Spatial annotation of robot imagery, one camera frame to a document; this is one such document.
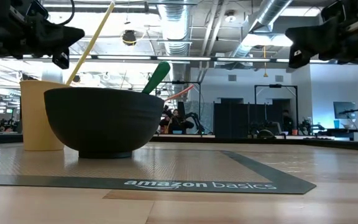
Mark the black hanging ceiling lamp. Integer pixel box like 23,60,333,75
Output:
122,29,137,47

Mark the green utensil handle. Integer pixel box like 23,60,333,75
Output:
141,60,172,95

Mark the computer monitor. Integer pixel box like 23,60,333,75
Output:
333,101,357,120

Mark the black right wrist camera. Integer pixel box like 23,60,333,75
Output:
321,0,347,22

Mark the yellow hanging pendant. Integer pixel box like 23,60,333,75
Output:
262,45,269,78

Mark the grey bordered baking mat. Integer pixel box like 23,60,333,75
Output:
0,144,317,195

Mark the yellow plastic cup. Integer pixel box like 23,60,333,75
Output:
19,80,71,152

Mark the black background desk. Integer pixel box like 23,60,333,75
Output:
314,128,358,141

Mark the dark grey bowl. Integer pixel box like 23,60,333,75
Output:
44,86,165,159

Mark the silver spiral ventilation duct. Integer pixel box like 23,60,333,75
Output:
228,0,293,60

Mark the black room partition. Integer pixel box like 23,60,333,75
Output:
213,102,284,139

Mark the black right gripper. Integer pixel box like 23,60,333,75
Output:
284,15,358,78

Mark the standing person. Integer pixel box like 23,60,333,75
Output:
282,109,294,136

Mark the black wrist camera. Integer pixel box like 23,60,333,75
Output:
26,0,50,20
321,0,347,22

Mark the long ceiling light strip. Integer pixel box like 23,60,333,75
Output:
23,55,331,64

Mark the pale yellow chopstick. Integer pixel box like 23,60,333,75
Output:
65,1,116,86

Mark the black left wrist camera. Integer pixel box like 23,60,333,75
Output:
26,0,50,20

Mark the black metal frame stand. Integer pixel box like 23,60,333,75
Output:
155,80,202,135
254,83,299,125

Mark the seated person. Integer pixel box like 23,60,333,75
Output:
165,108,195,135

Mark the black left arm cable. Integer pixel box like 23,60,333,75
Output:
56,0,75,26

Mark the black table border rail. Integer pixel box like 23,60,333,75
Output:
149,136,358,152

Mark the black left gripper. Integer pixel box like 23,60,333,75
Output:
0,6,86,70

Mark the silver corrugated ventilation duct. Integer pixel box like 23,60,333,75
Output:
158,2,192,82

